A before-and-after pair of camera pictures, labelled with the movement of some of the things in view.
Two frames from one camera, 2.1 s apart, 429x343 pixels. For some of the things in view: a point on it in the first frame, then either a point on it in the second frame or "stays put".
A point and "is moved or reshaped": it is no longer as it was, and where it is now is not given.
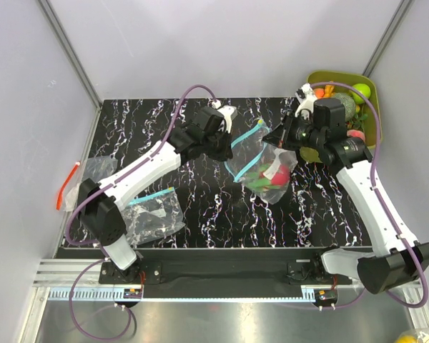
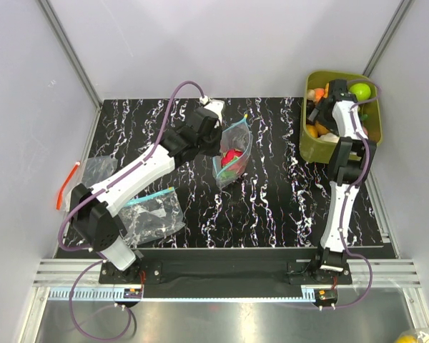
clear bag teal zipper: [258, 166] is moved or reshaped
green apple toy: [362, 88] stays put
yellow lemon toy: [407, 339] stays put
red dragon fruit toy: [259, 179] to [232, 163]
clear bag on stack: [153, 216] stays put
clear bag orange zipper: [94, 168] stays put
